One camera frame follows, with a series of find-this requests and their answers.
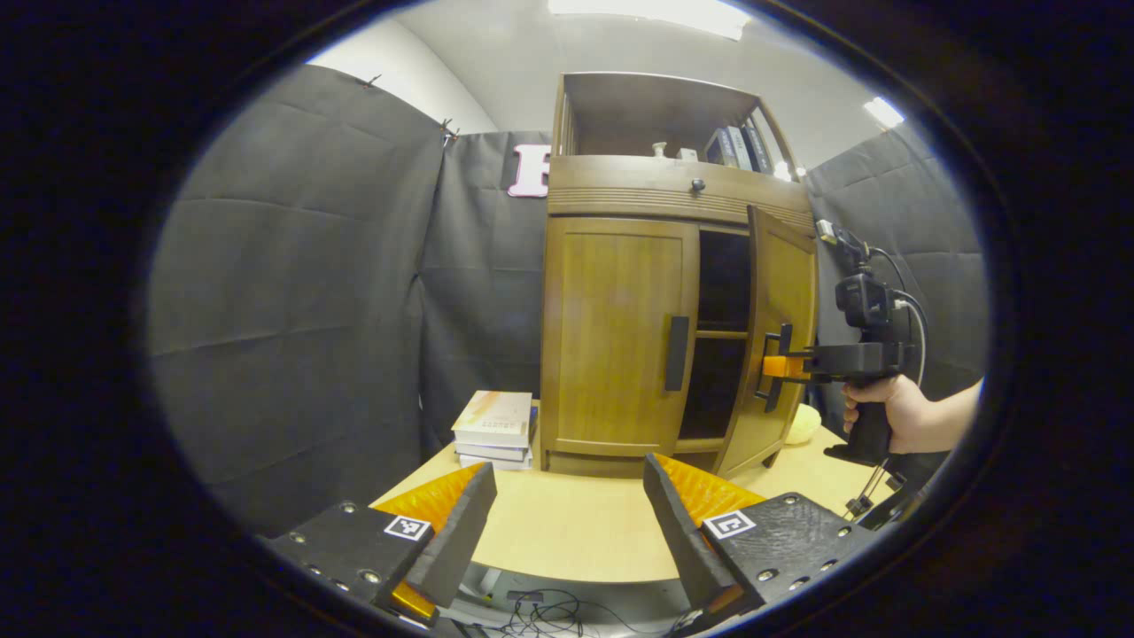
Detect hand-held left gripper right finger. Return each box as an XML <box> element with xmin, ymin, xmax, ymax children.
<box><xmin>643</xmin><ymin>453</ymin><xmax>880</xmax><ymax>624</ymax></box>

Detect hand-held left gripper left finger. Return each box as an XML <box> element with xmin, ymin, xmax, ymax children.
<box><xmin>268</xmin><ymin>461</ymin><xmax>499</xmax><ymax>624</ymax></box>

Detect black door handle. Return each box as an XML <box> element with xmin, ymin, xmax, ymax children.
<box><xmin>664</xmin><ymin>315</ymin><xmax>690</xmax><ymax>393</ymax></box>
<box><xmin>756</xmin><ymin>323</ymin><xmax>794</xmax><ymax>414</ymax></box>

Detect wooden shoe cabinet door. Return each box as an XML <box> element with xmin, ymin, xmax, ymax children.
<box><xmin>713</xmin><ymin>206</ymin><xmax>818</xmax><ymax>479</ymax></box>
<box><xmin>542</xmin><ymin>217</ymin><xmax>701</xmax><ymax>457</ymax></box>

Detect wooden double-door shoe cabinet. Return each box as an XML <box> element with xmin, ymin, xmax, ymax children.
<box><xmin>540</xmin><ymin>71</ymin><xmax>820</xmax><ymax>479</ymax></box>

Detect wooden cabinet drawer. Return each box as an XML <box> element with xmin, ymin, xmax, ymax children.
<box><xmin>548</xmin><ymin>155</ymin><xmax>816</xmax><ymax>233</ymax></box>

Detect pale yellow round object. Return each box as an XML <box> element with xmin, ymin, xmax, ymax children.
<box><xmin>785</xmin><ymin>404</ymin><xmax>823</xmax><ymax>446</ymax></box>

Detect white thin book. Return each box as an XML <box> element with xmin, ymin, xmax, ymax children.
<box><xmin>455</xmin><ymin>440</ymin><xmax>536</xmax><ymax>462</ymax></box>

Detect peach cover book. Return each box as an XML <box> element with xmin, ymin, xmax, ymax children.
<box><xmin>452</xmin><ymin>391</ymin><xmax>533</xmax><ymax>447</ymax></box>

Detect black stand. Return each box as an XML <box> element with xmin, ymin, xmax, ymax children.
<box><xmin>842</xmin><ymin>459</ymin><xmax>931</xmax><ymax>533</ymax></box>

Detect dark upright book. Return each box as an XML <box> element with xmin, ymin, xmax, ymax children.
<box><xmin>742</xmin><ymin>124</ymin><xmax>774</xmax><ymax>174</ymax></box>

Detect small ceiling light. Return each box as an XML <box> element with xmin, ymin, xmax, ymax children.
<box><xmin>863</xmin><ymin>96</ymin><xmax>906</xmax><ymax>130</ymax></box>

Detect large ceiling light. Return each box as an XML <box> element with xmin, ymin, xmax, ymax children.
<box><xmin>548</xmin><ymin>0</ymin><xmax>752</xmax><ymax>41</ymax></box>

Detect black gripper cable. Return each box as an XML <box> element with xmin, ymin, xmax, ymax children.
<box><xmin>871</xmin><ymin>246</ymin><xmax>930</xmax><ymax>391</ymax></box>

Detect tangled black cables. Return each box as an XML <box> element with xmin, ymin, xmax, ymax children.
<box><xmin>492</xmin><ymin>587</ymin><xmax>643</xmax><ymax>638</ymax></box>

